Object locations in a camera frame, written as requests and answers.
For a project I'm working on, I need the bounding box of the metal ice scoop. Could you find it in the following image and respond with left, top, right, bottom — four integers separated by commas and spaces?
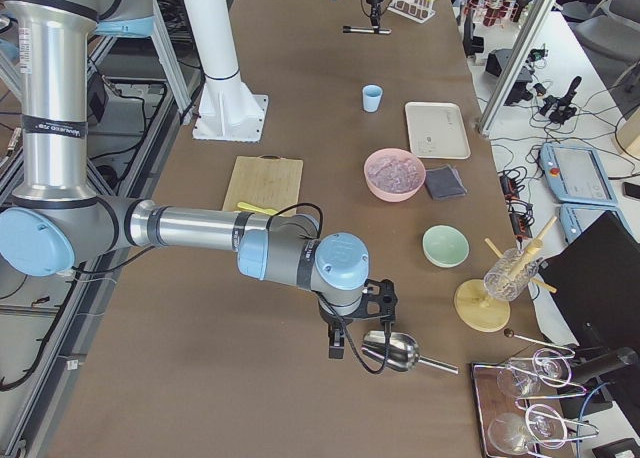
361, 330, 459, 374

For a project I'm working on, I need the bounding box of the light blue plastic cup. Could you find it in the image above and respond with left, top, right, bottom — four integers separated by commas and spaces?
362, 84, 383, 113

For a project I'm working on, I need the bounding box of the wooden cup stand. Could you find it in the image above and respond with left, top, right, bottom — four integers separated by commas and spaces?
454, 216, 557, 332

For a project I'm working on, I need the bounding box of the cream rabbit tray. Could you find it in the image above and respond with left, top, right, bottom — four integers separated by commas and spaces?
405, 101, 471, 160

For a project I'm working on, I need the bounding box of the light green bowl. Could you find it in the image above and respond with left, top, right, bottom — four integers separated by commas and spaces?
422, 225, 470, 268

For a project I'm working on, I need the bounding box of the yellow plastic knife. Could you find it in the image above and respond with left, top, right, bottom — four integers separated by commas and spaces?
236, 201, 277, 216

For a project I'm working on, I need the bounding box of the wooden cutting board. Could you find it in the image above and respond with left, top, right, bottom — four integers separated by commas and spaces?
222, 156, 303, 211

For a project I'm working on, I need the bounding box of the pink bowl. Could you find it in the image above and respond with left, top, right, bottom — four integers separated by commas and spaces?
363, 148, 426, 203

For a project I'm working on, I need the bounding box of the long bar spoon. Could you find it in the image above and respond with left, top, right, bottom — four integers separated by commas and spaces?
503, 328, 575, 357

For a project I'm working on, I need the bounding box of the grey folded cloth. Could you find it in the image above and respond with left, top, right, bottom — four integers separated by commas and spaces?
425, 165, 467, 200

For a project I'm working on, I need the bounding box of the textured clear glass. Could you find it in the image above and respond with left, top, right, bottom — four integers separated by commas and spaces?
483, 248, 538, 302

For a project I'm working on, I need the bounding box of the upper wine glass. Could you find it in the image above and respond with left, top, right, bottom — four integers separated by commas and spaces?
497, 348, 571, 398

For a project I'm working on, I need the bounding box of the wine glass rack tray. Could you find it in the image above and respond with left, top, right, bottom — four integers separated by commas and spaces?
470, 363, 599, 457

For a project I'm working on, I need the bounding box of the lower wine glass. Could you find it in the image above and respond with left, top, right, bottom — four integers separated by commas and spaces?
488, 404, 568, 457

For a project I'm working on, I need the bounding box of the blue teach pendant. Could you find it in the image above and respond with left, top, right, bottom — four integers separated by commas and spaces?
559, 203, 618, 244
539, 143, 618, 206

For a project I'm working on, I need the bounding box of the black monitor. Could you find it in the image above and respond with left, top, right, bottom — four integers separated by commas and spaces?
541, 212, 639, 350

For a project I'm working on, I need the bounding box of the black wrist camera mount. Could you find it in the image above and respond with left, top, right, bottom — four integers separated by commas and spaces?
353, 279, 398, 324

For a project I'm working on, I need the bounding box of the aluminium frame post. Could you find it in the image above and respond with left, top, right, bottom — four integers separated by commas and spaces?
477, 0, 556, 137

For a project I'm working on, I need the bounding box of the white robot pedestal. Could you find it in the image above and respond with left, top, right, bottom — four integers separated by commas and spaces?
183, 0, 268, 143

